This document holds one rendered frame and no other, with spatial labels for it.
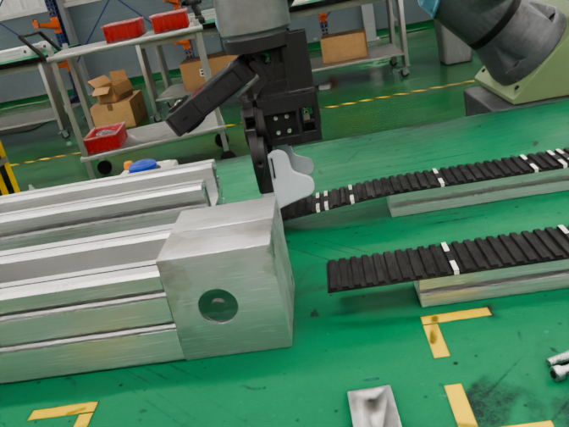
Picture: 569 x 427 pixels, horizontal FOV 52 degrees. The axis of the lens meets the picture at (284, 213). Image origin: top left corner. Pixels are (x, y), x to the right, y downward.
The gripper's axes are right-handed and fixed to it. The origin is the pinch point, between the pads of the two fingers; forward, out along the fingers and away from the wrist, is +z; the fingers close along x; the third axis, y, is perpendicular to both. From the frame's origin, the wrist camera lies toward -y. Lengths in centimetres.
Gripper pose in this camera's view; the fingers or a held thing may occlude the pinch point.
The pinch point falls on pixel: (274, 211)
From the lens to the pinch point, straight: 68.4
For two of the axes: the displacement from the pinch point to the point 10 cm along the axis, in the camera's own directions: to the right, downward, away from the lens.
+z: 1.9, 9.1, 3.8
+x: 0.4, -3.9, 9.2
